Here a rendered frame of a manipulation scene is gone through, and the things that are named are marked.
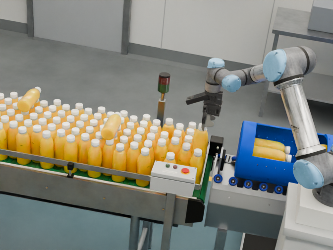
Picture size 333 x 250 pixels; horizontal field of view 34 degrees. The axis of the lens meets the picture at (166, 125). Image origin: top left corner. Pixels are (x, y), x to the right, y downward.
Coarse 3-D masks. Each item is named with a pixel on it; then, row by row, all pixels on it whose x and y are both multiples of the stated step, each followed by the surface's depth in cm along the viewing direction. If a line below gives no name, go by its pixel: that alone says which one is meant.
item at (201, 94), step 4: (204, 92) 258; (192, 96) 259; (196, 96) 257; (200, 96) 255; (204, 96) 255; (208, 96) 255; (188, 100) 257; (192, 100) 257; (196, 100) 256; (200, 100) 256; (188, 104) 258
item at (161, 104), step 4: (160, 100) 305; (164, 100) 305; (160, 104) 305; (164, 104) 304; (160, 108) 306; (164, 108) 306; (160, 112) 307; (164, 112) 308; (160, 116) 308; (164, 116) 312; (160, 120) 310; (160, 124) 311; (152, 224) 349; (152, 228) 351; (152, 232) 356
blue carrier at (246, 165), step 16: (256, 128) 276; (272, 128) 273; (288, 128) 269; (240, 144) 256; (288, 144) 279; (240, 160) 257; (256, 160) 255; (272, 160) 254; (240, 176) 264; (256, 176) 261; (272, 176) 258; (288, 176) 256
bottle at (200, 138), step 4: (196, 132) 266; (200, 132) 264; (204, 132) 264; (196, 136) 265; (200, 136) 264; (204, 136) 265; (196, 140) 266; (200, 140) 265; (204, 140) 265; (196, 144) 267; (200, 144) 266; (204, 144) 267; (192, 148) 271; (196, 148) 268; (200, 148) 267; (204, 148) 268; (192, 152) 271; (204, 152) 270; (204, 156) 271
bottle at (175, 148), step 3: (171, 144) 272; (174, 144) 271; (177, 144) 271; (168, 147) 273; (171, 147) 271; (174, 147) 271; (177, 147) 271; (180, 147) 273; (168, 150) 273; (171, 150) 271; (174, 150) 271; (177, 150) 272; (174, 153) 272; (177, 153) 272; (174, 156) 272; (177, 156) 273; (177, 159) 274
